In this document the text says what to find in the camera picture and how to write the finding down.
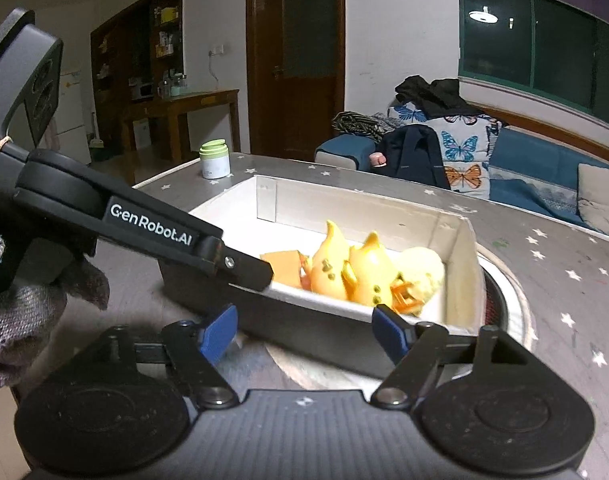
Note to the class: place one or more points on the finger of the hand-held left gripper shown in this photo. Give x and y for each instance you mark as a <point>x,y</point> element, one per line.
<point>244,267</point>

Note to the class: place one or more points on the white refrigerator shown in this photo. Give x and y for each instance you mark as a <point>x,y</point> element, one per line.
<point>72,110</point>

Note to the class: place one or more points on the white carton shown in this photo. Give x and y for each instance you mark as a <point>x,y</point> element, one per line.
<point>142,134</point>

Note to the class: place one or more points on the white jar with green lid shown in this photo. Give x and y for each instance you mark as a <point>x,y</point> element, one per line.
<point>215,162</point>

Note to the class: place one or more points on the brown wooden door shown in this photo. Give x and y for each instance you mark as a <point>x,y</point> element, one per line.
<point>299,110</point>

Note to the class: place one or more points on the wooden side table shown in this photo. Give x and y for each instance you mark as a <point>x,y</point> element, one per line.
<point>199,100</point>

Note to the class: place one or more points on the person's left hand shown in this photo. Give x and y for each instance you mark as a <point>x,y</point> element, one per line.
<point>39,305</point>

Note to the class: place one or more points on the grey star-print tablecloth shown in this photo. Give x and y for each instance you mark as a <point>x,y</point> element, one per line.
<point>559,240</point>

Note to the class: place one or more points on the white wall socket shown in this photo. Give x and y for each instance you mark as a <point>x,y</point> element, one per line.
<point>217,51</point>

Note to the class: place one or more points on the grey pillow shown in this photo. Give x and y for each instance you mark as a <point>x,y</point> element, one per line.
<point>604,200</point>

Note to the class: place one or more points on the small pink toy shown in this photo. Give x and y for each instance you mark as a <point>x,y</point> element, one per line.
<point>379,160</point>

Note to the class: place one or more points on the butterfly print pillow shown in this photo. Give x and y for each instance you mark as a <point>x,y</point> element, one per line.
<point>459,150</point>

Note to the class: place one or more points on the white microwave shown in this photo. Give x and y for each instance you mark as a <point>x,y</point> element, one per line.
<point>143,92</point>

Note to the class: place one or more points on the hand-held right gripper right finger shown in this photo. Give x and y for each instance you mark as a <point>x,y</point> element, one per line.
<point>388,332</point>

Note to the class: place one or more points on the wooden shelf unit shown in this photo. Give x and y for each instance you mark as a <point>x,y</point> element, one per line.
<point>129,35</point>

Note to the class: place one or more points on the orange block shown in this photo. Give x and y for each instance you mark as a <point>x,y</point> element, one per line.
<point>284,267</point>

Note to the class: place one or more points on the yellow plush duck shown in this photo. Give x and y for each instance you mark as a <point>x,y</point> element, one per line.
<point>424,272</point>

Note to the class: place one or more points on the black clothing pile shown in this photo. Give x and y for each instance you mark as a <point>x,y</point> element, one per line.
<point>434,95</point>

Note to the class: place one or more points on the blue sofa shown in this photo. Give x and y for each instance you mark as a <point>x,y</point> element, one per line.
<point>524,160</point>

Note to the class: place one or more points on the striped cloth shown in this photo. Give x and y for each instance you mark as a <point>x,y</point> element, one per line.
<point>357,125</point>

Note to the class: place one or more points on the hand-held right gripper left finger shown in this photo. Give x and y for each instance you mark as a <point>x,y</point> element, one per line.
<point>219,330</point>

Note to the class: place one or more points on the grey cardboard box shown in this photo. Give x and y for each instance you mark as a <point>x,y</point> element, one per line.
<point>294,327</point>

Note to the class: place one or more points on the dark jacket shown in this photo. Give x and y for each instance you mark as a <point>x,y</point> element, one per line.
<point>414,157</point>

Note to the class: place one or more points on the green-framed window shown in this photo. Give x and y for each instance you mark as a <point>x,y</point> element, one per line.
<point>534,50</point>

